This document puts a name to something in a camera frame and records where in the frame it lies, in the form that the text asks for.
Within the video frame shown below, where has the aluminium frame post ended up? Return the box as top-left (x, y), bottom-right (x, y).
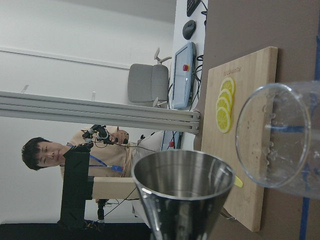
top-left (0, 91), bottom-right (201, 134)

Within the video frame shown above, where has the black teleoperation controller left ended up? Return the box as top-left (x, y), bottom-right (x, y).
top-left (84, 199), bottom-right (109, 232)

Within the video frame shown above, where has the black teleoperation controller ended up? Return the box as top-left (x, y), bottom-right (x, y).
top-left (84, 199), bottom-right (109, 232)
top-left (81, 124), bottom-right (129, 145)

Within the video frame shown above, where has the steel cocktail jigger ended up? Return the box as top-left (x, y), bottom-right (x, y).
top-left (131, 150), bottom-right (235, 240)

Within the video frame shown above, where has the wooden post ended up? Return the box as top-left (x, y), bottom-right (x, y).
top-left (92, 177), bottom-right (140, 200)

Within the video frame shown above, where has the bamboo cutting board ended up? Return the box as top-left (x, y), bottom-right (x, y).
top-left (201, 46), bottom-right (278, 232)

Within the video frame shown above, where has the blue teach pendant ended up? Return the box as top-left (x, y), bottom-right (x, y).
top-left (171, 41), bottom-right (197, 109)
top-left (160, 130), bottom-right (183, 151)

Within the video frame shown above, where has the seated person in beige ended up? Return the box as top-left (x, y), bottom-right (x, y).
top-left (21, 125), bottom-right (166, 223)

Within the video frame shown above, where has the black panel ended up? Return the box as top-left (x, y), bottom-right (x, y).
top-left (0, 223), bottom-right (151, 240)

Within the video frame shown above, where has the yellow plastic knife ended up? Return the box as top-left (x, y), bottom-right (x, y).
top-left (233, 176), bottom-right (244, 188)

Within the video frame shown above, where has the black computer mouse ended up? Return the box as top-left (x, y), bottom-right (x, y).
top-left (182, 20), bottom-right (197, 40)

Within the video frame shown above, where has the black teleoperation controller right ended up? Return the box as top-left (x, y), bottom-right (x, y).
top-left (81, 124), bottom-right (129, 145)

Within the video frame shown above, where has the black keyboard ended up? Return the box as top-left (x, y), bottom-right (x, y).
top-left (186, 0), bottom-right (201, 17)

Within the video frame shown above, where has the clear wine glass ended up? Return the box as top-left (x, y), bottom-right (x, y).
top-left (241, 80), bottom-right (320, 199)

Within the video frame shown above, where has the grey office chair right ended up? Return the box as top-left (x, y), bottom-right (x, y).
top-left (127, 48), bottom-right (171, 108)

